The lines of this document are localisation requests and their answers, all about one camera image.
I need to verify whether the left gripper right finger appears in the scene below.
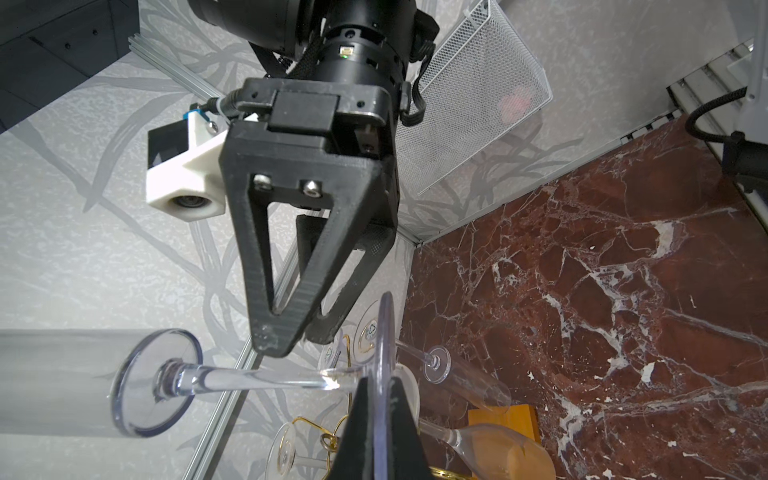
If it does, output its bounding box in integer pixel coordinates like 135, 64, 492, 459
388, 377, 432, 480

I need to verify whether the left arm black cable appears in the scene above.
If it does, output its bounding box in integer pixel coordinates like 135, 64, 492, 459
685, 86, 751, 145

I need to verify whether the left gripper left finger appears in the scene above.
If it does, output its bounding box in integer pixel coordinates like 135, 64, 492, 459
327, 378, 374, 480

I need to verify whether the clear wine glass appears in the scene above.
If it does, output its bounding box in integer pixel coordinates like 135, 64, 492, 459
1, 293, 395, 479
351, 301, 513, 415

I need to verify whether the gold wire glass rack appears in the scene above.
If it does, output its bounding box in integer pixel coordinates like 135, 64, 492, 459
290, 334, 469, 479

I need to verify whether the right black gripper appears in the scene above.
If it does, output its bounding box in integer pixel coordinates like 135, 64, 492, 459
219, 78, 399, 358

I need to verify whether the white wire mesh basket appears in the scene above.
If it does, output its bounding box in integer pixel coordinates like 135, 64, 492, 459
397, 1, 553, 195

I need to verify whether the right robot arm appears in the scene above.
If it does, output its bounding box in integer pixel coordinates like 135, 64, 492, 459
191, 1, 439, 358

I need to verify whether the yellow wooden rack base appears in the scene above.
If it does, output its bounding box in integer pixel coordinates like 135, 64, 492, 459
467, 404, 541, 444

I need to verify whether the front amber wine glass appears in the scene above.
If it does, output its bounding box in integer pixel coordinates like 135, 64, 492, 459
266, 419, 556, 479

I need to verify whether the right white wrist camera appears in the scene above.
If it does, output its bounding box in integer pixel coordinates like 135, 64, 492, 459
145, 109, 226, 222

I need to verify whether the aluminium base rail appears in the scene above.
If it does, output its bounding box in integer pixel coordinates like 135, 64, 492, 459
667, 41, 768, 229

